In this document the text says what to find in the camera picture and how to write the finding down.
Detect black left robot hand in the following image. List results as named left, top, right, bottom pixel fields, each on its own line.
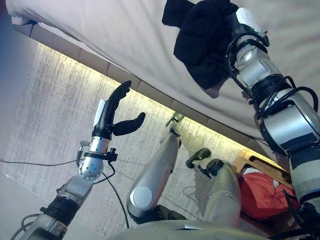
left=92, top=80, right=146, bottom=140

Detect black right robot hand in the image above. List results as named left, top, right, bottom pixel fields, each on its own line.
left=226, top=7, right=266, bottom=38

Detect black garment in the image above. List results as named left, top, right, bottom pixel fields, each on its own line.
left=161, top=0, right=240, bottom=91

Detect red garment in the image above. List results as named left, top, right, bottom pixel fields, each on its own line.
left=237, top=171, right=301, bottom=221

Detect bed with beige cover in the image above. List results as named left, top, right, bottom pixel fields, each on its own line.
left=4, top=0, right=320, bottom=161

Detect brown woven laundry basket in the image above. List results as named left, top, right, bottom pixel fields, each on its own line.
left=233, top=148, right=301, bottom=237

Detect grey striped rug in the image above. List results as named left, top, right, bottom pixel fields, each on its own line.
left=3, top=39, right=253, bottom=238

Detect silver right robot leg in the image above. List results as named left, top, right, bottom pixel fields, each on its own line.
left=186, top=147, right=242, bottom=228

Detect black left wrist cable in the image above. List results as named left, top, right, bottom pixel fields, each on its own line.
left=93, top=161, right=131, bottom=230

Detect thin black floor cable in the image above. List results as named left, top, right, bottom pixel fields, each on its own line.
left=0, top=157, right=79, bottom=167

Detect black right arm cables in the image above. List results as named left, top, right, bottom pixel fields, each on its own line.
left=224, top=32, right=320, bottom=121

